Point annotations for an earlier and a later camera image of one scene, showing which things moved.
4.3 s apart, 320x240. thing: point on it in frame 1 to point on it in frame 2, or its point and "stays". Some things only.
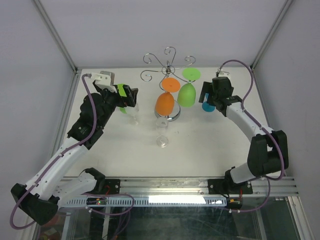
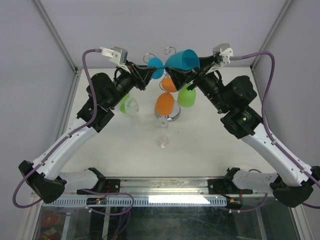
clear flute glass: [162, 141] stays
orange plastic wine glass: [165, 102] stays
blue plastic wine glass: [206, 106] to [187, 60]
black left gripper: [129, 101] to [142, 74]
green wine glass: [186, 93] stays
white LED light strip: [177, 199] stays
